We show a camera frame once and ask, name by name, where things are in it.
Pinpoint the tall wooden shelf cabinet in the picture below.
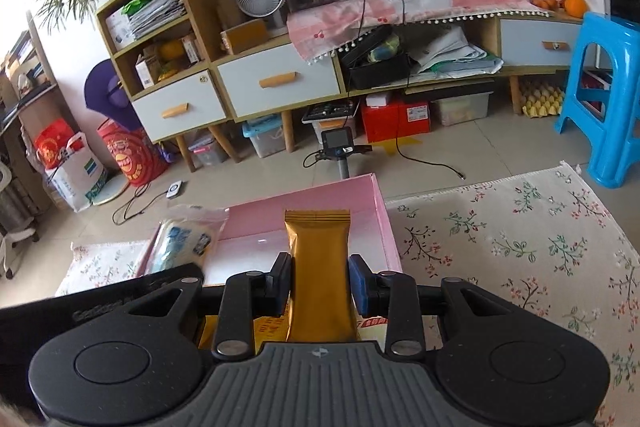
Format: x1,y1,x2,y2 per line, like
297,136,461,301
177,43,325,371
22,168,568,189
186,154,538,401
95,0,241,172

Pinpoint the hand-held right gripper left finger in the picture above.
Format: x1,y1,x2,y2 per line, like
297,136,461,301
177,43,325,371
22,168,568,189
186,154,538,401
115,252,293,360

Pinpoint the white round floor base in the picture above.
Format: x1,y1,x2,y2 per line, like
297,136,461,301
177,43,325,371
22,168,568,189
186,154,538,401
87,177,131,208

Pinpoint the scooter handlebar display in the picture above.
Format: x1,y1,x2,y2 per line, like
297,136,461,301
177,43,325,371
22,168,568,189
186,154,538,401
302,129,373,180

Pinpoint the pink cardboard box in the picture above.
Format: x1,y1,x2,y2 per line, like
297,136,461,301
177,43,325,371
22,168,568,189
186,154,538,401
135,173,406,353

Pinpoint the black floor cable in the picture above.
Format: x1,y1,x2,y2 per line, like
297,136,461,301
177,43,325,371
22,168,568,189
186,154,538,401
112,182,173,225

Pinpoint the grey bin of tools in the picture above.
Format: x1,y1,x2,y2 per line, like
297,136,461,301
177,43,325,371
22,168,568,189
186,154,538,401
301,102,360,145

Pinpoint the pink cherry-print cloth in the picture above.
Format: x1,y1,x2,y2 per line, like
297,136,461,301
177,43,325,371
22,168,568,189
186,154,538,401
286,0,556,65

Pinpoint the small clear storage bin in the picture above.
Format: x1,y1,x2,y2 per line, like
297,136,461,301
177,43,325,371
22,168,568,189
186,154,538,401
190,132,228,165

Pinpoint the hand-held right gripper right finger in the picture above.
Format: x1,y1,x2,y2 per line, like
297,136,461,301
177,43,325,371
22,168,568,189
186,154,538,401
348,253,528,357

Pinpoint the red gift bag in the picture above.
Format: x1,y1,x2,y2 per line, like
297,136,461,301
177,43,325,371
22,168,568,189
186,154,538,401
34,118,83,170

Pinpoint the white office chair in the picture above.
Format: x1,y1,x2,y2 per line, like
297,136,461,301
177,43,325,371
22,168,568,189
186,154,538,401
0,157,41,280

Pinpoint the stack of shelf papers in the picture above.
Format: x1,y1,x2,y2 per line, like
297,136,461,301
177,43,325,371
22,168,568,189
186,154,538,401
105,0,188,48

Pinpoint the large clear storage bin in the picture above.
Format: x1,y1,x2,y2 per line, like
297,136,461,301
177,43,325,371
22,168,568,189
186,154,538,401
431,91,493,128

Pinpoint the white drawer wooden handle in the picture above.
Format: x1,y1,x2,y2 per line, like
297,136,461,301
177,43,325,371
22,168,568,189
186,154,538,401
216,43,343,118
131,69,228,142

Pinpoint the white shopping bag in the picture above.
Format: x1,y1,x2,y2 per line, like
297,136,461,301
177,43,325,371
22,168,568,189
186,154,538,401
47,132,106,212

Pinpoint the black box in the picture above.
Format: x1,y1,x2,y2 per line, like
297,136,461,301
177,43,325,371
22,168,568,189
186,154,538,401
337,27,413,90

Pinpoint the clear blue-print cracker packet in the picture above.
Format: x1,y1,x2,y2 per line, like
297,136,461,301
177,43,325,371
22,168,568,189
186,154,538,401
150,204,230,275

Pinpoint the blue plastic stool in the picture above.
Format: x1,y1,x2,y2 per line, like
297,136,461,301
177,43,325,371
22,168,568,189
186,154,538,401
554,12,640,190

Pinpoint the low wooden drawer cabinet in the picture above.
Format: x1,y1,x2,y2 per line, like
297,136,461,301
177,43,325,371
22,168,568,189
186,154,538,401
210,39,351,152

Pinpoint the blue-lid clear storage bin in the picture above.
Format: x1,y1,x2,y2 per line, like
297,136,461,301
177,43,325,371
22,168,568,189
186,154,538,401
242,116,286,158

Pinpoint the white red-print snack packet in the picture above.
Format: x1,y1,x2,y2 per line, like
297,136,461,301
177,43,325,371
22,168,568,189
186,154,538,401
357,314,396,343

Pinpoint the pale blue drawer small knob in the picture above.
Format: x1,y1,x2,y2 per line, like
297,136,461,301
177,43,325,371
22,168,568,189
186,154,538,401
499,19,583,68

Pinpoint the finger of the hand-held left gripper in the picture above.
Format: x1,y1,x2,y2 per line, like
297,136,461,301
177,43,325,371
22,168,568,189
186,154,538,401
149,264,205,294

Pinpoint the white carton box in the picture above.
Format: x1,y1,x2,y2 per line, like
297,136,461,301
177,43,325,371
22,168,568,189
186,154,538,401
135,54,161,88

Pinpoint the red round gift tub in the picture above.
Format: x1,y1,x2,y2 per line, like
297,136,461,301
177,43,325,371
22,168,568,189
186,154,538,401
97,119,171,186

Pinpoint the small brown carton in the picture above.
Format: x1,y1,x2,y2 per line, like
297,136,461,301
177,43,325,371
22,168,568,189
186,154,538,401
181,34,203,65

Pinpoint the yellow shelf item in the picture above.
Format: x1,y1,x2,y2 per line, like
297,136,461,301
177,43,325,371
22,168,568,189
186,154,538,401
157,39,183,80

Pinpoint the gold snack packet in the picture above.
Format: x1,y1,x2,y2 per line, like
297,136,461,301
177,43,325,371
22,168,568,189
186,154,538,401
284,209,362,343

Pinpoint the red shoe box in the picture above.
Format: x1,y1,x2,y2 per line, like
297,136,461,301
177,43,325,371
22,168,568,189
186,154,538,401
361,99,432,142

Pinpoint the pile of papers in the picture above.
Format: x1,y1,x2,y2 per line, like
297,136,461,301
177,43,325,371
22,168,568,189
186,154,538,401
407,27,503,80

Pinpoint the purple plush toy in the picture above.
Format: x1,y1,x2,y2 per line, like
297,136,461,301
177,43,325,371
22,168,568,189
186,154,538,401
84,59,146,132

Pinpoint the yellow egg tray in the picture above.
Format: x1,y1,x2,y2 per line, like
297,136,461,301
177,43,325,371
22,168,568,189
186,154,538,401
520,84,566,118

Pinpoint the floral tablecloth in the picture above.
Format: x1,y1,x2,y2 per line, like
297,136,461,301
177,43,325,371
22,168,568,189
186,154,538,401
55,162,640,427

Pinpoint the wooden corner desk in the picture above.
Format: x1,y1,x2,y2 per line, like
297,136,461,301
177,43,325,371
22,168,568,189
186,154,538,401
0,9,61,208

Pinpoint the black power cable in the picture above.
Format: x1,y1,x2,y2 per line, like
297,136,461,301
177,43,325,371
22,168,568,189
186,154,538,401
384,0,468,180
347,0,373,92

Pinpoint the flat cardboard box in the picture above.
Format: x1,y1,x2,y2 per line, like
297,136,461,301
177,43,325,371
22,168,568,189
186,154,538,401
220,18,271,55

